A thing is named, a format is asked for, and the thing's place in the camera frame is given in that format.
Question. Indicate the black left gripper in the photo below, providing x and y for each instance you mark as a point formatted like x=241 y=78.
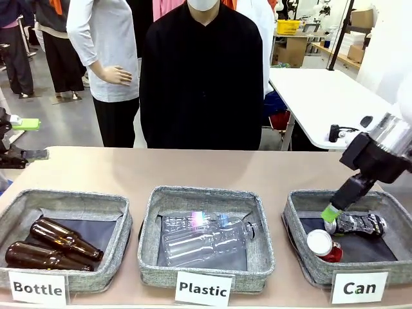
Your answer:
x=4 y=135

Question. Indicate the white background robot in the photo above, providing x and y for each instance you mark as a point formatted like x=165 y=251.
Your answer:
x=326 y=8

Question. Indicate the person in black shirt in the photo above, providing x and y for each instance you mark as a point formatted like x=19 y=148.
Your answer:
x=202 y=80

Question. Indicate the small pink-label plastic bottle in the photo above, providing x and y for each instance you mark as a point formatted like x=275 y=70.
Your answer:
x=199 y=220

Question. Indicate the black slanted pole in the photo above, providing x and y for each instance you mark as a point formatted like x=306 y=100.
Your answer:
x=338 y=42

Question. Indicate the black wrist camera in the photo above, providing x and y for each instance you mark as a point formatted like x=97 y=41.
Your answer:
x=334 y=132

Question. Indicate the grey fabric basket Can label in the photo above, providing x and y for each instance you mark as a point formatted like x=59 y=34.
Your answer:
x=296 y=209

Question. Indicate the white sign reading Plastic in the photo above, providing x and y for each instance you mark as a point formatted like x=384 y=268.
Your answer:
x=203 y=288

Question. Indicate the brown glass bottle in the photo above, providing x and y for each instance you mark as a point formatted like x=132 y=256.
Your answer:
x=32 y=256
x=54 y=233

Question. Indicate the grey fabric basket Bottle label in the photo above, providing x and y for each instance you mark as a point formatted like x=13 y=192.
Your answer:
x=19 y=206

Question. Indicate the grey fabric basket Plastic label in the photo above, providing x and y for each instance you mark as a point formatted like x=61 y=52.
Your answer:
x=154 y=206

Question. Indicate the large white table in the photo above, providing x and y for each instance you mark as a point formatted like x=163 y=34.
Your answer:
x=322 y=103

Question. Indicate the bystander's bare hand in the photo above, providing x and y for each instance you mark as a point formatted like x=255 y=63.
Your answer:
x=117 y=75

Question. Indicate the red crushed can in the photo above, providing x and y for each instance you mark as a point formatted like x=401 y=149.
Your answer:
x=331 y=254

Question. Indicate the large cardboard box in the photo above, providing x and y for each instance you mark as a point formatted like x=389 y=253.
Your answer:
x=291 y=53

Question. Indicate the white sign reading Bottle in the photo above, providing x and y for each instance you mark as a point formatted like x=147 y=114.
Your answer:
x=37 y=288

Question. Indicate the blue bag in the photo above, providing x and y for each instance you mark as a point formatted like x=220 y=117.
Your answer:
x=273 y=104

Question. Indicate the bystander in light grey top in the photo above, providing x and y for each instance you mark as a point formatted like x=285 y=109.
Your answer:
x=103 y=38

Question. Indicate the bystander in white coat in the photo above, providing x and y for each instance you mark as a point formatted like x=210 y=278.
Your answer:
x=265 y=42

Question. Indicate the white table leg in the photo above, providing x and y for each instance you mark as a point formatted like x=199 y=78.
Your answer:
x=287 y=132

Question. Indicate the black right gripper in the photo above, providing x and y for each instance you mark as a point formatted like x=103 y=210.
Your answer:
x=376 y=161

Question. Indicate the cardboard box on shelf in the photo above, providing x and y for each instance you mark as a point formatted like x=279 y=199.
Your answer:
x=362 y=17

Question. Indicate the bystander in dark clothes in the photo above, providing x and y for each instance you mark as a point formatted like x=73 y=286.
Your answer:
x=16 y=42

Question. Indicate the yellow plastic basket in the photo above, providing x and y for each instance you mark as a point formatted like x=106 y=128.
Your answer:
x=288 y=27

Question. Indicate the white face mask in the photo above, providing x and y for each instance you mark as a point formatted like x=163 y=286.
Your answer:
x=203 y=4

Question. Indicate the small cardboard box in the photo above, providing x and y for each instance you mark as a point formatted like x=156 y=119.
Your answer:
x=356 y=54

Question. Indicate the wooden workbench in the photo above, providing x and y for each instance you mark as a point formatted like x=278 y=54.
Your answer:
x=334 y=54

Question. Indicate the black silver crushed can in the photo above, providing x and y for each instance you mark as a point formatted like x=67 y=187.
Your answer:
x=360 y=225

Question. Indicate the white foam box stack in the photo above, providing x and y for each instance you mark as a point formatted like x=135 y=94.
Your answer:
x=352 y=40

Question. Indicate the large clear plastic bottle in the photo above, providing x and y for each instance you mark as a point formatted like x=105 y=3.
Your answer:
x=206 y=246

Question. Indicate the bystander in black skirt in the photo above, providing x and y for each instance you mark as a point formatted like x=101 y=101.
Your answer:
x=61 y=58

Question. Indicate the bystander's bare forearm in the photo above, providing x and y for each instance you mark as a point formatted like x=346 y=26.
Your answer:
x=98 y=69

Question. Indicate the white sign reading Can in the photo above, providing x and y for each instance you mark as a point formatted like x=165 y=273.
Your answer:
x=360 y=287

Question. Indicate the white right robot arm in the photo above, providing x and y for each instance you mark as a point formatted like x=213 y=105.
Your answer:
x=392 y=132

